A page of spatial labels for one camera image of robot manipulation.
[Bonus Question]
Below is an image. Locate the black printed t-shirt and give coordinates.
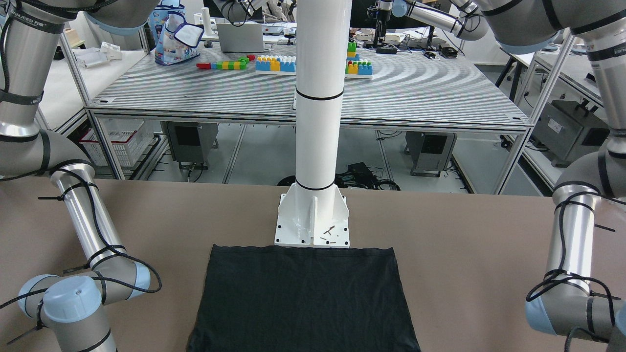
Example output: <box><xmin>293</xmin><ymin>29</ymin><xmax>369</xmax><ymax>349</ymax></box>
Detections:
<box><xmin>186</xmin><ymin>245</ymin><xmax>421</xmax><ymax>352</ymax></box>

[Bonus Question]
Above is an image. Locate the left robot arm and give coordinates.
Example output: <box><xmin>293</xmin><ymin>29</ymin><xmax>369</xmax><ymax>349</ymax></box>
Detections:
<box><xmin>477</xmin><ymin>0</ymin><xmax>626</xmax><ymax>352</ymax></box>

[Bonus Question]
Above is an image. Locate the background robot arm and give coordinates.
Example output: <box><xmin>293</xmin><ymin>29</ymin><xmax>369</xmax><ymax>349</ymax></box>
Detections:
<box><xmin>376</xmin><ymin>0</ymin><xmax>488</xmax><ymax>42</ymax></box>

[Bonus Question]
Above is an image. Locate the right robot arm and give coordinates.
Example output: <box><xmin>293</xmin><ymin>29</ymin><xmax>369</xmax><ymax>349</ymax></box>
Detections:
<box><xmin>1</xmin><ymin>0</ymin><xmax>158</xmax><ymax>352</ymax></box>

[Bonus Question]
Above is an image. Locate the toy brick set green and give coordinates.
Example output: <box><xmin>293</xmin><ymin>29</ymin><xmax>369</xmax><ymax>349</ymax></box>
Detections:
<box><xmin>345</xmin><ymin>42</ymin><xmax>373</xmax><ymax>79</ymax></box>

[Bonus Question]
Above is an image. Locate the toy brick set blue yellow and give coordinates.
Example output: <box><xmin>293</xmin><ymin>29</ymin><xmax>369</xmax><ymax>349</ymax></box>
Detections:
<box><xmin>255</xmin><ymin>55</ymin><xmax>296</xmax><ymax>75</ymax></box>

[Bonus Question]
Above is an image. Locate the toy brick row coloured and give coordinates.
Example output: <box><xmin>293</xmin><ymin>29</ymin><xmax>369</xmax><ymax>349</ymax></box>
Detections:
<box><xmin>195</xmin><ymin>54</ymin><xmax>256</xmax><ymax>71</ymax></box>

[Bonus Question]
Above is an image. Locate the silver laptop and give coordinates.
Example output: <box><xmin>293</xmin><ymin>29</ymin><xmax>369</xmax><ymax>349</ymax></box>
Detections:
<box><xmin>216</xmin><ymin>23</ymin><xmax>265</xmax><ymax>53</ymax></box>

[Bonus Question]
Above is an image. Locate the white plastic basket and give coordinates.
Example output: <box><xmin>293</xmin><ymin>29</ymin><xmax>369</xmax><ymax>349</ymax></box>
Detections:
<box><xmin>79</xmin><ymin>119</ymin><xmax>154</xmax><ymax>167</ymax></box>

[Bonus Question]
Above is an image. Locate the blue white bag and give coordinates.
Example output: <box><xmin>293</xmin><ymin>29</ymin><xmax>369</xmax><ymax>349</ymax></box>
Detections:
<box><xmin>148</xmin><ymin>0</ymin><xmax>204</xmax><ymax>66</ymax></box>

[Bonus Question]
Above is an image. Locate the grey control box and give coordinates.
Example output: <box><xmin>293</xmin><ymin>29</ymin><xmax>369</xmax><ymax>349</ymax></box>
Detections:
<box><xmin>532</xmin><ymin>100</ymin><xmax>610</xmax><ymax>168</ymax></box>

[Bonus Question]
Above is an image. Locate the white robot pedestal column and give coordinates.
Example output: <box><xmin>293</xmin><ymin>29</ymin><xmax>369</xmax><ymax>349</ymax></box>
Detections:
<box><xmin>273</xmin><ymin>0</ymin><xmax>352</xmax><ymax>248</ymax></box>

